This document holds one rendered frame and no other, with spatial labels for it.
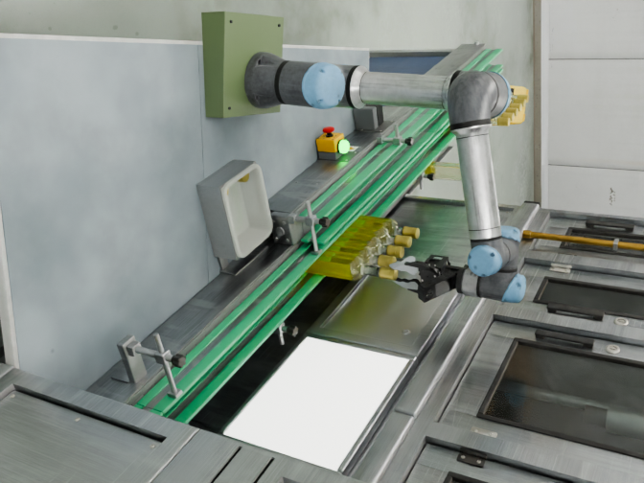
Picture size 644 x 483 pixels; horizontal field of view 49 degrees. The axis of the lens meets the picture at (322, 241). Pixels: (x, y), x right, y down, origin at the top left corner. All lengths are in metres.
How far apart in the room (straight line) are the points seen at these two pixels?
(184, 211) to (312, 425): 0.63
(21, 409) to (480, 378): 1.07
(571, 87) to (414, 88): 6.18
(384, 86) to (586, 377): 0.89
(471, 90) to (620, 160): 6.54
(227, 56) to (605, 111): 6.45
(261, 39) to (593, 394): 1.24
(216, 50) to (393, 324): 0.87
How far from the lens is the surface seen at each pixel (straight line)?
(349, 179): 2.23
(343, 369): 1.84
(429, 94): 1.84
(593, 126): 8.08
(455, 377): 1.82
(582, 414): 1.77
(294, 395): 1.79
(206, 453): 1.19
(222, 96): 1.85
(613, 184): 8.31
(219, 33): 1.86
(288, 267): 1.98
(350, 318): 2.02
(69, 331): 1.65
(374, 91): 1.91
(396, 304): 2.06
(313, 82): 1.82
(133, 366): 1.65
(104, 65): 1.65
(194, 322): 1.81
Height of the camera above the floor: 1.96
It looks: 30 degrees down
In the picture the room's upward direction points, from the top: 98 degrees clockwise
